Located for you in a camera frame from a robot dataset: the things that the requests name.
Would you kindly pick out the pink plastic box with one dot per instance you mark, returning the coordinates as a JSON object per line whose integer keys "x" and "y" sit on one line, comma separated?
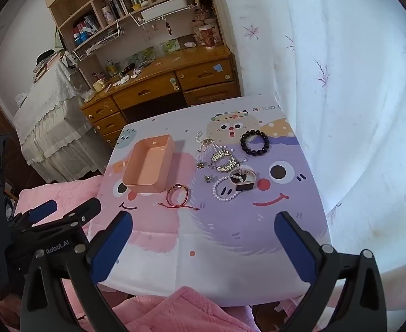
{"x": 144, "y": 179}

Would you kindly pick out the red patterned mug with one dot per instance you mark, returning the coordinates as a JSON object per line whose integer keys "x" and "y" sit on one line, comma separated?
{"x": 208, "y": 37}

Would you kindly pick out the white leaf print curtain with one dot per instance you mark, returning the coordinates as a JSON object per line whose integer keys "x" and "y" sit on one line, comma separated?
{"x": 344, "y": 93}

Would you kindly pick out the white lace cover cloth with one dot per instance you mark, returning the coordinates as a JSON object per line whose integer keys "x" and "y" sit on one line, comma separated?
{"x": 51, "y": 110}

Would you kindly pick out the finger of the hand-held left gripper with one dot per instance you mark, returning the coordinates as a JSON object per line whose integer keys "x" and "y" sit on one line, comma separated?
{"x": 42, "y": 211}
{"x": 85, "y": 209}

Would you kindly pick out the cartoon printed tablecloth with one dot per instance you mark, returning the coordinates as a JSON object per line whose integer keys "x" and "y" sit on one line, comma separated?
{"x": 196, "y": 249}

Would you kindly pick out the small flower brooch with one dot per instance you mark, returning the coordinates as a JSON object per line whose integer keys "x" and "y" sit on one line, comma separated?
{"x": 199, "y": 165}

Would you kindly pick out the white bottle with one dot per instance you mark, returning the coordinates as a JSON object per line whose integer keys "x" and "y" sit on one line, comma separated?
{"x": 189, "y": 45}

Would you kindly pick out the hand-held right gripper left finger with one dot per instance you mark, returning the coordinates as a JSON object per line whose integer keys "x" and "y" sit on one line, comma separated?
{"x": 111, "y": 245}

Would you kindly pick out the wooden bookshelf hutch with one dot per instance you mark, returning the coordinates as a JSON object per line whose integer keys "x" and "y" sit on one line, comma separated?
{"x": 85, "y": 3}

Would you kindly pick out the wooden desk with drawers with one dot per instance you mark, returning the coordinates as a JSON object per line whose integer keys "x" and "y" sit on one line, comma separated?
{"x": 147, "y": 91}

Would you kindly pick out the yellow container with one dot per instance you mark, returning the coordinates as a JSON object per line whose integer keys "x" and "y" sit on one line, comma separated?
{"x": 99, "y": 84}

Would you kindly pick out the blue sticker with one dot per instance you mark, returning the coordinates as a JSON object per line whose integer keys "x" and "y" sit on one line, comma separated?
{"x": 218, "y": 67}

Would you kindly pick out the drawer safety lock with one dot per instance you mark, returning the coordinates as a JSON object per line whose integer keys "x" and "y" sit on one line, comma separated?
{"x": 173, "y": 83}

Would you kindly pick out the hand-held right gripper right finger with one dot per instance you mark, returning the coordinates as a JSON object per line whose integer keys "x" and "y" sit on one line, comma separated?
{"x": 294, "y": 249}

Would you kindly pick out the gold hair comb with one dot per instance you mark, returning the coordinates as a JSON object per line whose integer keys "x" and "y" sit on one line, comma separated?
{"x": 220, "y": 157}

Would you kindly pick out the white storage tray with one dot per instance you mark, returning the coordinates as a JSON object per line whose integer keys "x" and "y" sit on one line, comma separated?
{"x": 163, "y": 8}

